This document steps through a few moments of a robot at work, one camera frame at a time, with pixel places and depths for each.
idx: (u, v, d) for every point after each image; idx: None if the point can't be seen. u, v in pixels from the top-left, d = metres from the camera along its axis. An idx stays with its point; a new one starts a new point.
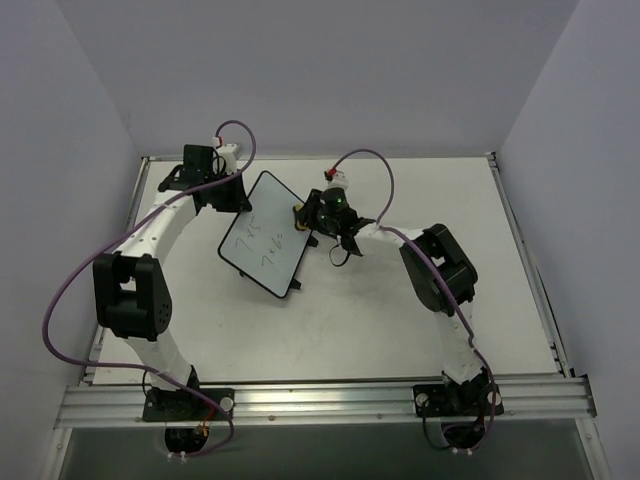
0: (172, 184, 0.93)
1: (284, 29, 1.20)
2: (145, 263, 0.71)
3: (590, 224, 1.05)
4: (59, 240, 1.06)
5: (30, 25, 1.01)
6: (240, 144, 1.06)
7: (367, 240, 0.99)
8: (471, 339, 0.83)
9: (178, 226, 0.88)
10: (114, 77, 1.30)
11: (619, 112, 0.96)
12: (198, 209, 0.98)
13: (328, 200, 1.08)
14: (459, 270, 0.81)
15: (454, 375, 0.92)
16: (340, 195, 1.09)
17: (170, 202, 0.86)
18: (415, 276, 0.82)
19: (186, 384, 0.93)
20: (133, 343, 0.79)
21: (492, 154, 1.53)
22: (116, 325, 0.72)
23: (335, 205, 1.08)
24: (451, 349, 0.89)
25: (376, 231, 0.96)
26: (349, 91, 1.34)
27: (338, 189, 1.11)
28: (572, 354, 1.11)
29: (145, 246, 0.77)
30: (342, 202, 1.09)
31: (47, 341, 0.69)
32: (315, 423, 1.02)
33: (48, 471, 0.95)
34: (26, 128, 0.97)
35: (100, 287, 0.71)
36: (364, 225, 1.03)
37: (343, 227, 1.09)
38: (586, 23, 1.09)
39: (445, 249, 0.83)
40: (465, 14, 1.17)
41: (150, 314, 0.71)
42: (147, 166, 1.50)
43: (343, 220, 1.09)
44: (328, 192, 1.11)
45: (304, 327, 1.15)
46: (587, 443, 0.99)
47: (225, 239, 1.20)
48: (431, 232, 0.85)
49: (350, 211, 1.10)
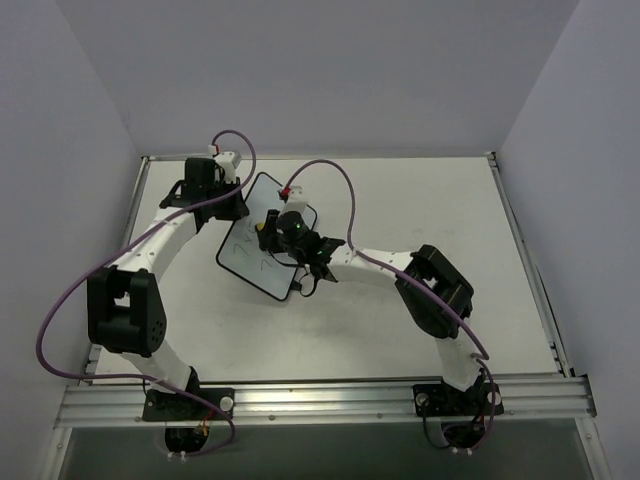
0: (174, 201, 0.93)
1: (284, 28, 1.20)
2: (140, 278, 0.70)
3: (590, 225, 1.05)
4: (58, 240, 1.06)
5: (30, 25, 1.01)
6: (237, 153, 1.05)
7: (343, 268, 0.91)
8: (485, 357, 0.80)
9: (178, 243, 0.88)
10: (115, 76, 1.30)
11: (620, 111, 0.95)
12: (200, 227, 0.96)
13: (287, 227, 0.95)
14: (458, 290, 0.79)
15: (456, 383, 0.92)
16: (298, 220, 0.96)
17: (170, 219, 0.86)
18: (414, 305, 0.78)
19: (185, 388, 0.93)
20: (128, 356, 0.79)
21: (492, 153, 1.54)
22: (108, 342, 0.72)
23: (296, 232, 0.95)
24: (452, 361, 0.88)
25: (354, 258, 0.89)
26: (349, 90, 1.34)
27: (295, 214, 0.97)
28: (572, 354, 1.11)
29: (142, 261, 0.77)
30: (301, 228, 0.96)
31: (40, 354, 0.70)
32: (315, 423, 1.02)
33: (48, 471, 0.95)
34: (25, 126, 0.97)
35: (93, 302, 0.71)
36: (337, 250, 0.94)
37: (309, 254, 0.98)
38: (586, 23, 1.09)
39: (440, 272, 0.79)
40: (464, 14, 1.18)
41: (143, 331, 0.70)
42: (147, 165, 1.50)
43: (308, 246, 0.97)
44: (283, 217, 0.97)
45: (304, 328, 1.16)
46: (587, 442, 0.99)
47: (224, 246, 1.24)
48: (422, 255, 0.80)
49: (312, 235, 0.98)
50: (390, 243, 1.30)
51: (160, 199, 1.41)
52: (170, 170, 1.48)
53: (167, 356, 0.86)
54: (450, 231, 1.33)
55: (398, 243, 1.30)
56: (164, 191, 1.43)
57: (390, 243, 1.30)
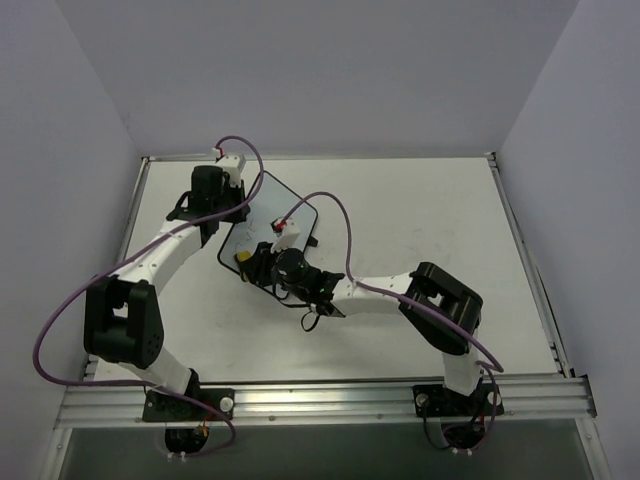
0: (181, 214, 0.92)
1: (285, 29, 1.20)
2: (139, 290, 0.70)
3: (590, 225, 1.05)
4: (58, 242, 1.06)
5: (29, 26, 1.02)
6: (242, 156, 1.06)
7: (346, 302, 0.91)
8: (498, 369, 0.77)
9: (180, 256, 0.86)
10: (115, 77, 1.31)
11: (620, 112, 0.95)
12: (206, 240, 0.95)
13: (291, 268, 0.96)
14: (466, 303, 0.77)
15: (461, 389, 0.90)
16: (301, 259, 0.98)
17: (175, 231, 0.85)
18: (425, 329, 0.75)
19: (182, 393, 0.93)
20: (125, 364, 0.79)
21: (492, 154, 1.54)
22: (104, 353, 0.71)
23: (300, 272, 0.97)
24: (458, 370, 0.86)
25: (355, 289, 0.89)
26: (349, 90, 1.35)
27: (296, 252, 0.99)
28: (572, 354, 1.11)
29: (143, 273, 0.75)
30: (304, 267, 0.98)
31: (36, 360, 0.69)
32: (315, 423, 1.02)
33: (47, 472, 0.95)
34: (23, 127, 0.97)
35: (91, 311, 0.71)
36: (339, 285, 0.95)
37: (312, 292, 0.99)
38: (587, 23, 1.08)
39: (442, 287, 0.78)
40: (463, 14, 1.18)
41: (138, 345, 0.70)
42: (147, 165, 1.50)
43: (311, 283, 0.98)
44: (285, 258, 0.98)
45: (303, 328, 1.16)
46: (587, 443, 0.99)
47: (224, 243, 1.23)
48: (420, 274, 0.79)
49: (314, 272, 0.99)
50: (390, 243, 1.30)
51: (160, 199, 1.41)
52: (170, 169, 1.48)
53: (165, 361, 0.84)
54: (450, 232, 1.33)
55: (398, 243, 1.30)
56: (165, 191, 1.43)
57: (391, 243, 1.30)
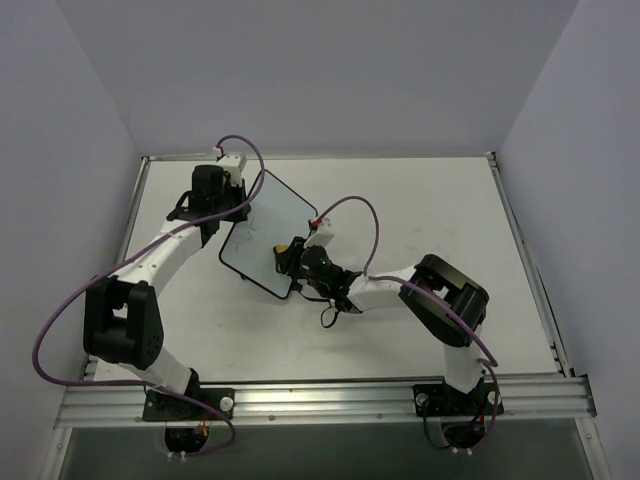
0: (182, 214, 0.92)
1: (284, 28, 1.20)
2: (139, 291, 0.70)
3: (590, 224, 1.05)
4: (58, 242, 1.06)
5: (29, 26, 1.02)
6: (243, 156, 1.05)
7: (360, 295, 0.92)
8: (493, 364, 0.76)
9: (180, 256, 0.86)
10: (114, 77, 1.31)
11: (620, 112, 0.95)
12: (207, 241, 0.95)
13: (313, 263, 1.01)
14: (471, 296, 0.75)
15: (459, 386, 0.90)
16: (324, 255, 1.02)
17: (175, 231, 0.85)
18: (424, 316, 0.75)
19: (182, 393, 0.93)
20: (124, 365, 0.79)
21: (492, 153, 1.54)
22: (104, 353, 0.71)
23: (320, 268, 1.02)
24: (458, 367, 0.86)
25: (367, 283, 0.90)
26: (349, 90, 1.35)
27: (319, 248, 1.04)
28: (572, 354, 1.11)
29: (143, 273, 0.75)
30: (326, 263, 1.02)
31: (36, 362, 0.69)
32: (314, 423, 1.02)
33: (48, 472, 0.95)
34: (23, 127, 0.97)
35: (91, 311, 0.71)
36: (356, 281, 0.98)
37: (333, 289, 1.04)
38: (587, 23, 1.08)
39: (445, 279, 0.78)
40: (463, 13, 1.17)
41: (138, 345, 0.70)
42: (147, 165, 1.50)
43: (332, 280, 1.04)
44: (310, 252, 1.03)
45: (304, 327, 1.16)
46: (587, 442, 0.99)
47: (225, 243, 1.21)
48: (424, 265, 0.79)
49: (335, 269, 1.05)
50: (391, 243, 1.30)
51: (160, 199, 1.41)
52: (170, 169, 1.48)
53: (165, 362, 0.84)
54: (450, 232, 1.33)
55: (399, 243, 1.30)
56: (165, 191, 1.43)
57: (391, 243, 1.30)
